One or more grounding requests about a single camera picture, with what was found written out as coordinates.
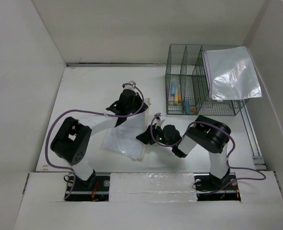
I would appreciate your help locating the blue highlighter pen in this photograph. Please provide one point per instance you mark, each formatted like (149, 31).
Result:
(174, 88)

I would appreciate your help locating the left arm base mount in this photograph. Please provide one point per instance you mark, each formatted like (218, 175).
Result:
(97, 192)

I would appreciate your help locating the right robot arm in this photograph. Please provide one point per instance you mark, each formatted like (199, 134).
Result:
(210, 134)

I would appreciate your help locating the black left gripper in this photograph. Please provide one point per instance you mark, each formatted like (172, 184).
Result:
(138, 99)

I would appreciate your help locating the orange highlighter pen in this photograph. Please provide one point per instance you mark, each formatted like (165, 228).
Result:
(178, 96)

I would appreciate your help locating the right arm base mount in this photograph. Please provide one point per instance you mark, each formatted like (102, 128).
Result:
(215, 189)

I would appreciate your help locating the blue correction tape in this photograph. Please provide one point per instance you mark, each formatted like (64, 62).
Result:
(187, 106)

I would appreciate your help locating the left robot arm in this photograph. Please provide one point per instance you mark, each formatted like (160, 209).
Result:
(71, 140)

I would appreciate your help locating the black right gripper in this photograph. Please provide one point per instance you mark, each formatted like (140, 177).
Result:
(146, 136)

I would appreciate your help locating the yellow highlighter pen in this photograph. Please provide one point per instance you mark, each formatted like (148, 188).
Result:
(175, 103)

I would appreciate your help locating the clear mesh pouch purple zipper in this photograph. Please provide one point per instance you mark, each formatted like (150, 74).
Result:
(231, 74)

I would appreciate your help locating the purple highlighter pen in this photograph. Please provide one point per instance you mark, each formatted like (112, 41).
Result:
(170, 97)

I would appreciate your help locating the clear mesh pouch beige zipper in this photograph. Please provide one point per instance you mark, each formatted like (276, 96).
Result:
(122, 139)

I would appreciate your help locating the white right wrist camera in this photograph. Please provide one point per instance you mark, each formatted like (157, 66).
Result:
(158, 120)

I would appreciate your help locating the green wire desk organizer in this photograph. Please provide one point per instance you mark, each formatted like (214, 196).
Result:
(185, 65)

